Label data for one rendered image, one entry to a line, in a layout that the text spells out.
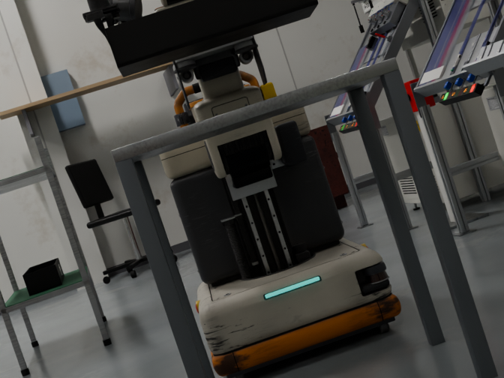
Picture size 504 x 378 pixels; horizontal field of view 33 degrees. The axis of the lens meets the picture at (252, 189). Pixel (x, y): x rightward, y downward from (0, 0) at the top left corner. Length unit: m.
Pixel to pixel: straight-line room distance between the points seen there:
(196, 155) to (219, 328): 0.64
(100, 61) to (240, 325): 5.65
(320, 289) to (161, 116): 5.51
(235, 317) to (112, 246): 5.37
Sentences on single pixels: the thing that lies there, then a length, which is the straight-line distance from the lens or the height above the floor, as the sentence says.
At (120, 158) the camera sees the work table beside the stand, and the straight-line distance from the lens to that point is 1.96.
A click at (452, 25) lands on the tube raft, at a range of 4.05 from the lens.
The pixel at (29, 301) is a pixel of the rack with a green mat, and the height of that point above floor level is 0.34.
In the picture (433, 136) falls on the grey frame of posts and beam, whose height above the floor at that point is 0.49.
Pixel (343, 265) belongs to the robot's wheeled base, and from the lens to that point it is 2.70.
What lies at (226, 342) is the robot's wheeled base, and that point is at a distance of 2.68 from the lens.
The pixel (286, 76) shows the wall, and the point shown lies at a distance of 8.31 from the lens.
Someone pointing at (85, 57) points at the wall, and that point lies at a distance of 8.09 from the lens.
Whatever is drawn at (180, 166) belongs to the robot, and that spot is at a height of 0.72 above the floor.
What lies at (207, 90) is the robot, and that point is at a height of 0.93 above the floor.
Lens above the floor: 0.70
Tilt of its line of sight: 2 degrees down
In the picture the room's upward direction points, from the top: 18 degrees counter-clockwise
